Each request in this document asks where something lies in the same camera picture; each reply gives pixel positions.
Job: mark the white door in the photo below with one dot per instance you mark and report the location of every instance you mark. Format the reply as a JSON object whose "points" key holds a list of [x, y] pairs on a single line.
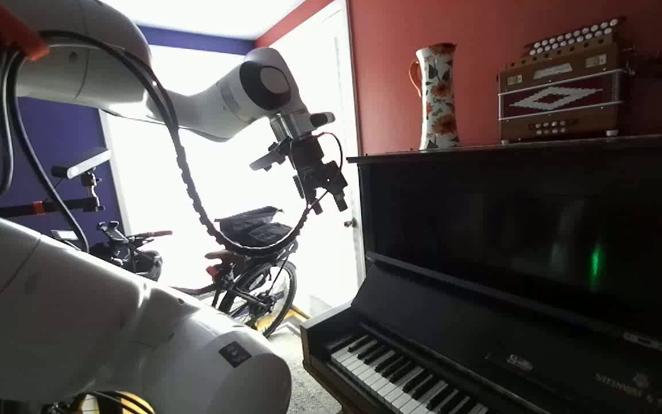
{"points": [[333, 84]]}

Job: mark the black bicycle with rear rack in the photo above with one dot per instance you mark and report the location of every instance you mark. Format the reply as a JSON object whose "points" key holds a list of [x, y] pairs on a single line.
{"points": [[255, 231]]}

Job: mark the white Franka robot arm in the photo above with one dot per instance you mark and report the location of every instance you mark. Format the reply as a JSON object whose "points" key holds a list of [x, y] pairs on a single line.
{"points": [[40, 322]]}

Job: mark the black bar with orange tape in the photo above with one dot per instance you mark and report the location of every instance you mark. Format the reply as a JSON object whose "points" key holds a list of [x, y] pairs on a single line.
{"points": [[48, 205]]}

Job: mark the white light bar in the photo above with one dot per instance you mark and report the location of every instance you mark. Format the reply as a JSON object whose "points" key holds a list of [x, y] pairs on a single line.
{"points": [[87, 164]]}

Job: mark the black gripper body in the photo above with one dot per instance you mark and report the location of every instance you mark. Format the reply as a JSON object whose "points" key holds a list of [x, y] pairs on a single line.
{"points": [[315, 164]]}

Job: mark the black upright piano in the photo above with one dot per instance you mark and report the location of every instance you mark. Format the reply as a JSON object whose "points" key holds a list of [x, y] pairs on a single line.
{"points": [[500, 253]]}

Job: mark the metal door knob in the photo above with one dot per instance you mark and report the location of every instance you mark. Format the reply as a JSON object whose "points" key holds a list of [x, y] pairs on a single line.
{"points": [[351, 224]]}

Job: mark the bright window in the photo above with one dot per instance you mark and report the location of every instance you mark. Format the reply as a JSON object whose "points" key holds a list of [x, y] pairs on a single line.
{"points": [[155, 176]]}

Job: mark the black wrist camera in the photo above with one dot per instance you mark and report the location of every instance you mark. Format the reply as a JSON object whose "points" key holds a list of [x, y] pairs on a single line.
{"points": [[267, 159]]}

